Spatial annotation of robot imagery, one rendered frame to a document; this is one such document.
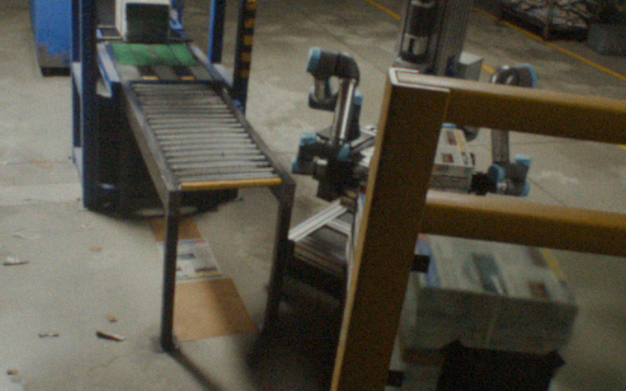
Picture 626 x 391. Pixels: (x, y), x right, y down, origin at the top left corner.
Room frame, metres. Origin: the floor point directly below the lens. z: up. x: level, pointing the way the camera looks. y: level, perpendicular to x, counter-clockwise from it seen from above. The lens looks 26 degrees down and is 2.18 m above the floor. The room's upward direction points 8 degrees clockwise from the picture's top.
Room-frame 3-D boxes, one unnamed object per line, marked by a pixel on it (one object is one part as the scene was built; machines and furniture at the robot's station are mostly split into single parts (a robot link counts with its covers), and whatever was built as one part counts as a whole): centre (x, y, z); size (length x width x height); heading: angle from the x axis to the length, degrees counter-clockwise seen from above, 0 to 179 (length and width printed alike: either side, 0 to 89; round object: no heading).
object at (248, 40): (4.12, 0.47, 1.05); 0.05 x 0.05 x 0.45; 25
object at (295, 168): (2.92, 0.04, 0.85); 0.11 x 0.08 x 0.09; 94
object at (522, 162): (2.98, -0.89, 0.96); 0.11 x 0.08 x 0.11; 128
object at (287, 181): (3.45, 0.36, 0.74); 1.34 x 0.05 x 0.12; 25
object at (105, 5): (5.30, 1.49, 0.75); 1.53 x 0.64 x 0.10; 25
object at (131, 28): (4.79, 1.26, 0.93); 0.38 x 0.30 x 0.26; 25
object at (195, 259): (3.38, 0.60, 0.00); 0.37 x 0.28 x 0.01; 25
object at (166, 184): (3.24, 0.82, 0.74); 1.34 x 0.05 x 0.12; 25
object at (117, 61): (4.27, 1.02, 0.75); 0.70 x 0.65 x 0.10; 25
